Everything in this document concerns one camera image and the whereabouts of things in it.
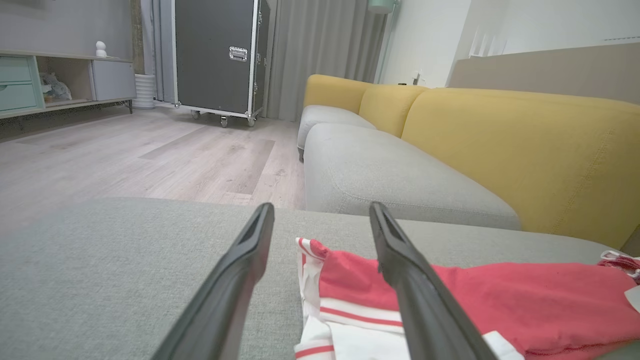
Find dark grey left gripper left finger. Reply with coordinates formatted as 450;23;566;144
150;202;275;360

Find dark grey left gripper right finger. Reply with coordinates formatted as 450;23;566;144
369;201;498;360

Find red basketball jersey number 23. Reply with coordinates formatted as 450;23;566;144
294;237;640;360

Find red shorts with white trim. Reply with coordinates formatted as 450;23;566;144
597;250;640;283

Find large grey sofa seat cushion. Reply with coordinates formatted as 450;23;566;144
303;122;523;232

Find wide yellow sofa back cushion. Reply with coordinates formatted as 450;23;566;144
401;88;640;251

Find medium yellow sofa back cushion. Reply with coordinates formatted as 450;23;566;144
358;84;430;139

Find small grey sofa seat cushion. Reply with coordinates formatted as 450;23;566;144
297;104;377;162

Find white ribbed cylinder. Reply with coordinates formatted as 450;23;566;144
132;74;156;110

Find small yellow sofa back cushion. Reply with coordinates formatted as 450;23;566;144
303;74;375;115

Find black wheeled flight case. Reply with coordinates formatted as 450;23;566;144
171;0;272;128

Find grey and mint sideboard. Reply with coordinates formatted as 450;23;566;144
0;49;137;121

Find grey curtain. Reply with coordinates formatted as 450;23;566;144
265;0;388;122

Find grey soft toy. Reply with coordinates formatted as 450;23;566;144
39;71;73;103

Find mint floor lamp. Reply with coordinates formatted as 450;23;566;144
367;0;402;85

